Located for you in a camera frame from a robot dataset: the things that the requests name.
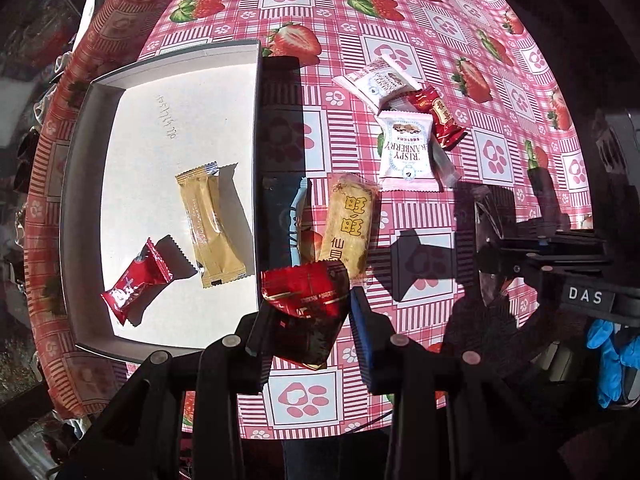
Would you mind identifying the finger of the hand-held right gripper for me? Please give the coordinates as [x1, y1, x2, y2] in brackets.
[472, 186, 608, 261]
[477, 259, 541, 311]

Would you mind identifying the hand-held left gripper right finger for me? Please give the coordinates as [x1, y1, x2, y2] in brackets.
[349, 287, 571, 480]

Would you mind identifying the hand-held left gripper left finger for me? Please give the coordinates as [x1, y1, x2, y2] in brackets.
[65, 307, 274, 480]

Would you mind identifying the dark red snack packet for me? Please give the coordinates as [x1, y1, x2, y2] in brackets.
[260, 259, 351, 372]

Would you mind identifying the clear stick snack packet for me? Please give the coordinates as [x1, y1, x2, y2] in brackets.
[430, 140, 461, 188]

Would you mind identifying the pink white snack packet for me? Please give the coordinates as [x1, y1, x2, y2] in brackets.
[375, 110, 443, 193]
[332, 56, 423, 113]

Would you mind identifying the small red gold-label packet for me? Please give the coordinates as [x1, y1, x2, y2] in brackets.
[395, 85, 468, 151]

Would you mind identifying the yellow rice cracker packet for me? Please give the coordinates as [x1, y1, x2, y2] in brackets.
[314, 172, 383, 281]

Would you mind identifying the gold snack packet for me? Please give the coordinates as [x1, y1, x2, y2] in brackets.
[175, 161, 249, 289]

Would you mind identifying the red candy packet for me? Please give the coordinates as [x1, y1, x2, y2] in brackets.
[100, 237, 173, 326]

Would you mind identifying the light blue snack packet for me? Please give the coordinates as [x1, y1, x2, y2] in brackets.
[287, 177, 313, 266]

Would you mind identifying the white cardboard box tray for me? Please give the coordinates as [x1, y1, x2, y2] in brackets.
[59, 39, 263, 363]

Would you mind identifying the person's right hand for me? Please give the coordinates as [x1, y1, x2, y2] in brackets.
[586, 319, 640, 409]

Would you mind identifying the strawberry printed tablecloth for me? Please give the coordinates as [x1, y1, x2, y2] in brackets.
[27, 0, 596, 441]

